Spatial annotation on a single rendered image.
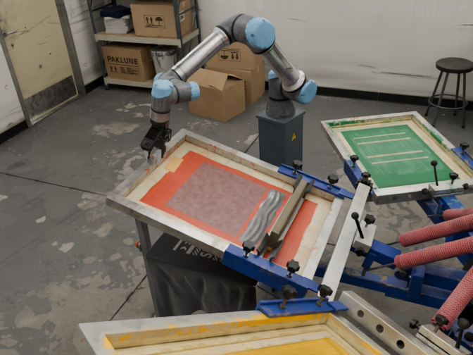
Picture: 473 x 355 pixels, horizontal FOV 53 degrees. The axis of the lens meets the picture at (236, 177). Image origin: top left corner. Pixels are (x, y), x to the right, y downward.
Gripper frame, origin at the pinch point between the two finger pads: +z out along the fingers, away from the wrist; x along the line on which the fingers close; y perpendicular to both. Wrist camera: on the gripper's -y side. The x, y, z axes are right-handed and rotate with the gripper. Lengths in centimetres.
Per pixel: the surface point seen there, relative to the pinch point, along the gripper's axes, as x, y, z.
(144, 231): 6, 11, 53
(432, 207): -114, 52, 3
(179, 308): -31, -21, 51
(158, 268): -19.3, -21.8, 32.1
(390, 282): -104, -1, 7
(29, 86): 283, 230, 168
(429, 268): -113, 0, -6
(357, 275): -92, -1, 10
